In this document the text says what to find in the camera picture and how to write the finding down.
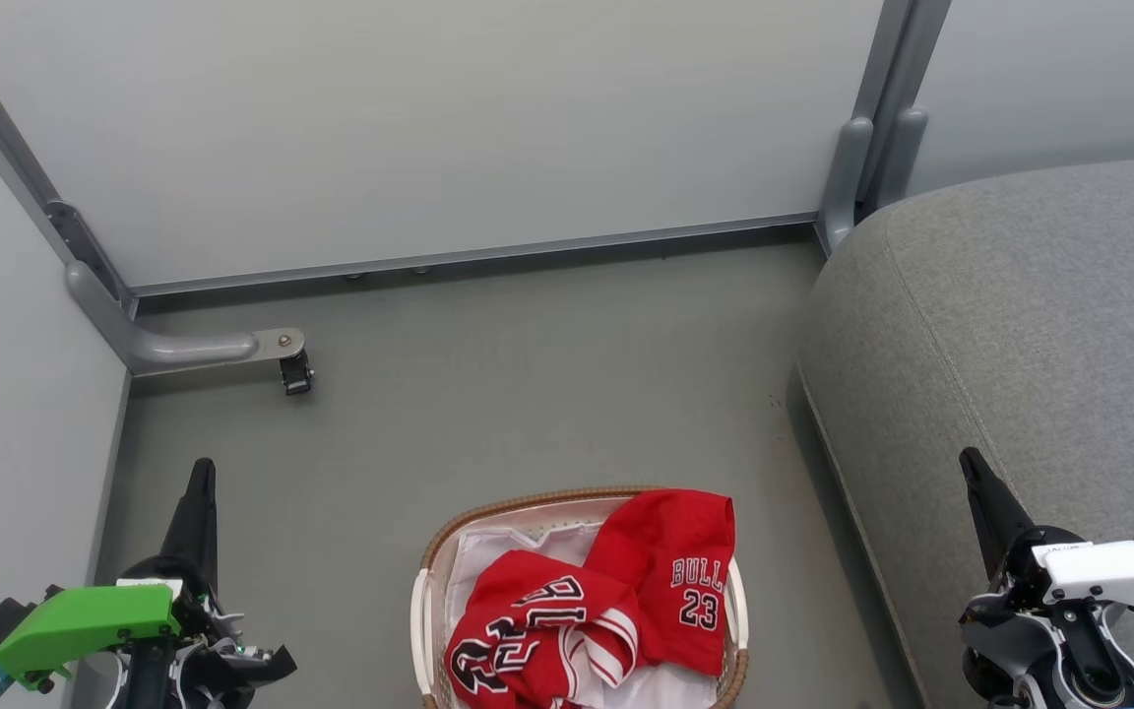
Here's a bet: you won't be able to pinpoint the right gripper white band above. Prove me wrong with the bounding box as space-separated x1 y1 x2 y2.
959 448 1134 671

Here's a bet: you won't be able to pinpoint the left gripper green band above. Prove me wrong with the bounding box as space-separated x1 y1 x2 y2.
0 458 297 709

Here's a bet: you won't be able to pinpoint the red Bulls 23 shorts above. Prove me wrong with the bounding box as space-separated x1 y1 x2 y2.
582 489 736 677

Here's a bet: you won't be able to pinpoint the grey fabric sofa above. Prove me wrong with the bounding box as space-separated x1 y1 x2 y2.
795 153 1134 709

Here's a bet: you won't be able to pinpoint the grey partition foot with plate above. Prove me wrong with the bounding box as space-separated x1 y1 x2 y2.
65 260 307 378

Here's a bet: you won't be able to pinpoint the black caster wheel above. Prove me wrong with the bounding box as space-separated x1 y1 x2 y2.
279 352 315 397

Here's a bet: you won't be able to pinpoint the wicker rim laundry basket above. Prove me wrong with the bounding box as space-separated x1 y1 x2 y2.
409 485 751 709

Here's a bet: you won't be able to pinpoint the white basket liner cloth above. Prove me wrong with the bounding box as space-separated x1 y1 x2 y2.
444 497 725 709

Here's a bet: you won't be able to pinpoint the red Bulls 23 jersey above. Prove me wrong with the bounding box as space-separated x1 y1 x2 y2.
443 549 643 709

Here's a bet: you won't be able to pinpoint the short grey partition bottom rail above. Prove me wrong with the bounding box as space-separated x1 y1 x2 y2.
85 369 135 592

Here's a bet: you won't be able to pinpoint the grey partition post with foot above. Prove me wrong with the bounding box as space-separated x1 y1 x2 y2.
862 0 953 216
816 0 914 255

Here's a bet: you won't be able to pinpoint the long grey partition bottom rail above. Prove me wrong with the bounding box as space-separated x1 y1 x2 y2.
129 212 820 297

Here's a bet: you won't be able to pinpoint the grey slanted partition post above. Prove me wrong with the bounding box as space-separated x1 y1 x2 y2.
0 10 138 316

